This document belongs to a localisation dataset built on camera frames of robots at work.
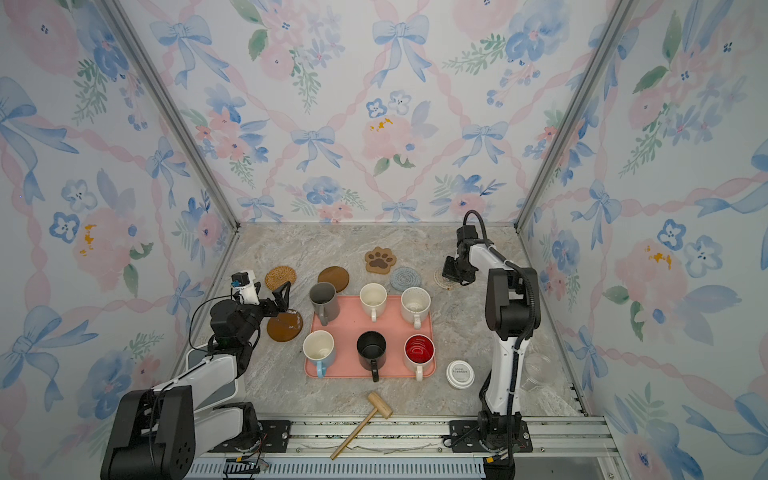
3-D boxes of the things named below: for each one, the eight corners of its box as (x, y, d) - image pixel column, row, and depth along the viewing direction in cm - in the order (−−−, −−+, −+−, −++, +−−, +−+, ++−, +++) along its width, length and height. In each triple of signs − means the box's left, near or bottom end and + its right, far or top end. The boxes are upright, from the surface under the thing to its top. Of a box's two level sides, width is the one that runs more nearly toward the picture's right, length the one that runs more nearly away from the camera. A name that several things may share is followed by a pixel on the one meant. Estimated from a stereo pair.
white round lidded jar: (445, 392, 82) (450, 385, 76) (443, 369, 86) (447, 360, 80) (470, 393, 82) (476, 385, 76) (466, 369, 86) (472, 360, 80)
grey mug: (312, 329, 93) (305, 312, 85) (317, 300, 100) (311, 281, 91) (337, 330, 93) (332, 312, 85) (340, 300, 100) (336, 281, 91)
